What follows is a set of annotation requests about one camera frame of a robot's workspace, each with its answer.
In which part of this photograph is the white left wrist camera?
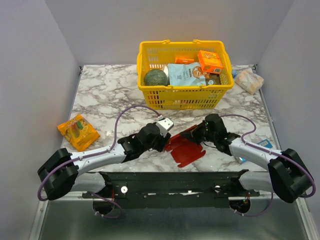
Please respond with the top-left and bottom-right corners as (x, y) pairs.
(155, 116), (174, 137)

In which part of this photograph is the light blue chips bag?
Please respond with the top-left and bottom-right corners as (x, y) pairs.
(167, 62), (221, 87)

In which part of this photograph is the green round melon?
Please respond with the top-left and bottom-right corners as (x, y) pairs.
(144, 68), (168, 86)

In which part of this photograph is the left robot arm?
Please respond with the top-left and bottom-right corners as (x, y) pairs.
(37, 119), (174, 201)

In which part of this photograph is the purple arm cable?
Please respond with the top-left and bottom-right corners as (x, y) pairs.
(219, 114), (315, 198)
(37, 104), (165, 202)

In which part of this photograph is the small orange flat box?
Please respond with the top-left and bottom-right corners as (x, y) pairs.
(174, 57), (195, 65)

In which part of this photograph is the blue item behind basket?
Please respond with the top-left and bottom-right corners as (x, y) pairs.
(231, 69), (238, 78)

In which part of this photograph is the black mounting base plate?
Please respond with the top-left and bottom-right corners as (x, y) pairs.
(97, 170), (259, 209)

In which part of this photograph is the red paper box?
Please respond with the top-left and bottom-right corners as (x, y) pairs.
(164, 133), (206, 168)

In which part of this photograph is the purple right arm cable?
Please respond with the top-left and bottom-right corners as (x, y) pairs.
(219, 114), (315, 198)

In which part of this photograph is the large orange snack box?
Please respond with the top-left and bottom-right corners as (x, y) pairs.
(197, 50), (224, 75)

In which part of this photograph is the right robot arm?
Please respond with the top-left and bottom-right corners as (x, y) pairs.
(180, 113), (316, 203)

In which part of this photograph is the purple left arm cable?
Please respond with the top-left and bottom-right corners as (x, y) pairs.
(37, 104), (165, 202)

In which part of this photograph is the yellow plastic shopping basket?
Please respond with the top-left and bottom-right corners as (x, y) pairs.
(136, 39), (234, 110)

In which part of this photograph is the beige tissue packet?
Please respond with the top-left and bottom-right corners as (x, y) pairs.
(235, 68), (265, 95)

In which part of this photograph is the orange gummy candy bag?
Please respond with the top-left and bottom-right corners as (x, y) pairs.
(57, 114), (100, 152)

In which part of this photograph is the blue small packet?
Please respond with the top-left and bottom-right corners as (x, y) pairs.
(257, 139), (273, 149)

